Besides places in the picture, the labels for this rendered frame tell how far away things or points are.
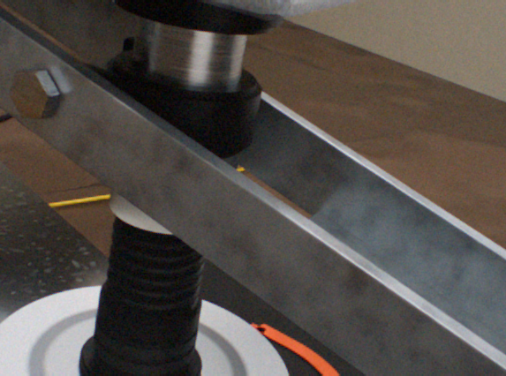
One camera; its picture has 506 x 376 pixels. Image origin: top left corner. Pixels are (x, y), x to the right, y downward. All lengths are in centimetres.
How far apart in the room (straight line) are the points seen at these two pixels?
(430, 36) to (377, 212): 549
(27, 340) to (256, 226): 23
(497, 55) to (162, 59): 530
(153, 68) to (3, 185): 45
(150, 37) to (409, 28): 565
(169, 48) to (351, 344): 18
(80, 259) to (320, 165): 31
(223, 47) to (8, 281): 33
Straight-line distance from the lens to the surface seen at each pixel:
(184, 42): 44
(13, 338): 59
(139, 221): 48
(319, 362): 221
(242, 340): 62
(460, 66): 585
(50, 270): 72
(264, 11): 33
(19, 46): 47
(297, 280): 41
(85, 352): 57
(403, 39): 611
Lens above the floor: 123
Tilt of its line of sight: 23 degrees down
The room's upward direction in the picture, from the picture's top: 11 degrees clockwise
